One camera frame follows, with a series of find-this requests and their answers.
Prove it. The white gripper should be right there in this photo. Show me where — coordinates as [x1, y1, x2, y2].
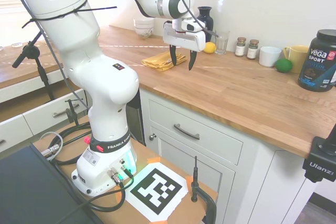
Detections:
[162, 20, 206, 71]

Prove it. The yellow cloth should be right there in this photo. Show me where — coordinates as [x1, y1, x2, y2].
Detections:
[141, 51, 187, 72]

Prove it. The white cabinet under wooden counter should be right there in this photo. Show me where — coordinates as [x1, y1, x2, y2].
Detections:
[139, 89, 320, 224]

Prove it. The yellow lemon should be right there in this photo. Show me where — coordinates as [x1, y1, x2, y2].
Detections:
[204, 41, 217, 54]

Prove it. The clear drinking glass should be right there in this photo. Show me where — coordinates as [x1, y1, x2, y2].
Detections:
[215, 30, 231, 55]

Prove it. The white bowl with pattern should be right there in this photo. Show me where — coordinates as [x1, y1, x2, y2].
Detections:
[136, 30, 153, 39]

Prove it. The dark blue painted vase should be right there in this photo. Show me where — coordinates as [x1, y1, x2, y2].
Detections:
[196, 6, 215, 44]

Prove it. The glass spice jar copper lid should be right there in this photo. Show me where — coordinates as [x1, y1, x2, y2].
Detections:
[246, 39, 260, 60]
[235, 37, 247, 58]

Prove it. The black appliance front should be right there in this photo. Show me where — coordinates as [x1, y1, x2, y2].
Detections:
[127, 98, 146, 146]

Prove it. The white mug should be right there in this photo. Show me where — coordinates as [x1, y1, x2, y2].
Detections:
[259, 46, 282, 68]

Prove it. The green lime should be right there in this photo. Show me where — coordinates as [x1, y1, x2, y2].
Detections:
[275, 58, 293, 73]

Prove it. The yellow mug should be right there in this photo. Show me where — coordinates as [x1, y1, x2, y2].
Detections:
[283, 45, 310, 74]

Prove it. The small black bar clamp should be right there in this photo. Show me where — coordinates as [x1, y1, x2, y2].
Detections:
[65, 99, 81, 126]

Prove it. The large black bar clamp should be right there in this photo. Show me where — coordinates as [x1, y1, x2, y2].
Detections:
[190, 155, 218, 224]

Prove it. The black and white tag sheet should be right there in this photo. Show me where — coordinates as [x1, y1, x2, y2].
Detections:
[125, 163, 189, 222]

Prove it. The black Vega protein tub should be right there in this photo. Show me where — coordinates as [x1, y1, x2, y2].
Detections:
[297, 29, 336, 93]

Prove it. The white drawer cabinet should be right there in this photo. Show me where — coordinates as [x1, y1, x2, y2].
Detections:
[0, 89, 91, 154]

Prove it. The black control box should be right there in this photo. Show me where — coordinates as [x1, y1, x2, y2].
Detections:
[0, 144, 103, 224]

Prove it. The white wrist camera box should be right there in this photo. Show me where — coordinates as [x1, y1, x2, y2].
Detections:
[182, 19, 207, 33]

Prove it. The curved metal drawer handle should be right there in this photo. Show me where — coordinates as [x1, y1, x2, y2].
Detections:
[173, 123, 201, 141]

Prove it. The straight metal drawer handle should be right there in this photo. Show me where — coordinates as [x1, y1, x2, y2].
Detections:
[52, 104, 79, 119]

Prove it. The thick black cable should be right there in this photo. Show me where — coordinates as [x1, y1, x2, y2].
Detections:
[51, 123, 92, 167]

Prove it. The thin black cable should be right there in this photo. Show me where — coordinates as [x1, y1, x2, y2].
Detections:
[46, 167, 136, 224]

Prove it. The black camera stand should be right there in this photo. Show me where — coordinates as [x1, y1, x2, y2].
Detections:
[12, 30, 56, 101]

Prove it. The gray cable with metal plug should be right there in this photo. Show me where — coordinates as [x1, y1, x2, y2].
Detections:
[39, 131, 64, 161]

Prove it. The black Ulanzi camera mount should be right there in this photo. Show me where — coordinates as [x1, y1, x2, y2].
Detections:
[301, 121, 336, 183]

